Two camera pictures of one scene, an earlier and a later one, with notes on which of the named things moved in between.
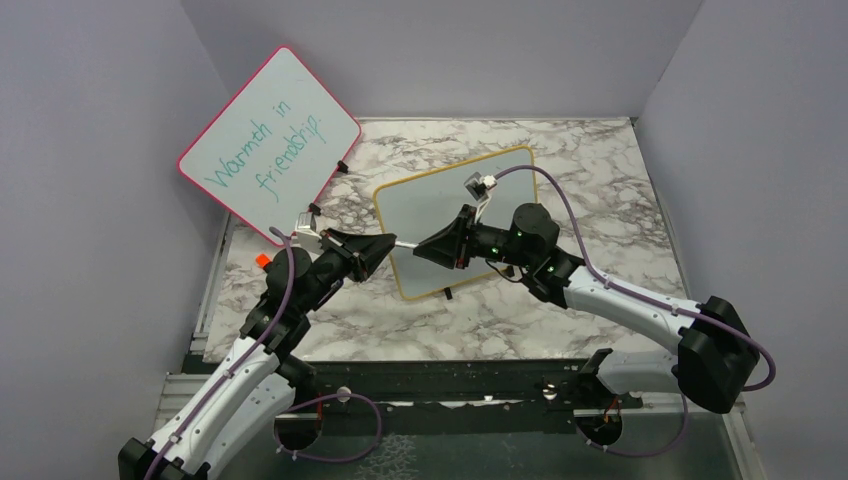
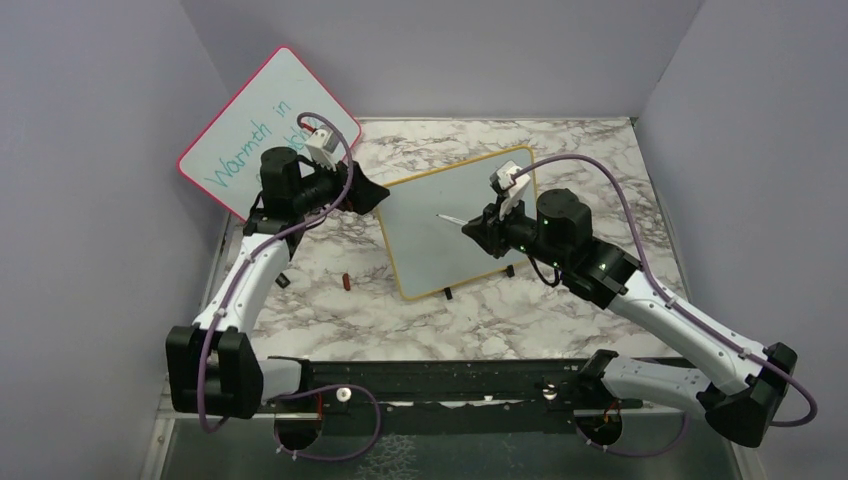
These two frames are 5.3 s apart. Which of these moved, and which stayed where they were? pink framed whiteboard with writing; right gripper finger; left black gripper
Moved: right gripper finger; left black gripper
Stayed: pink framed whiteboard with writing
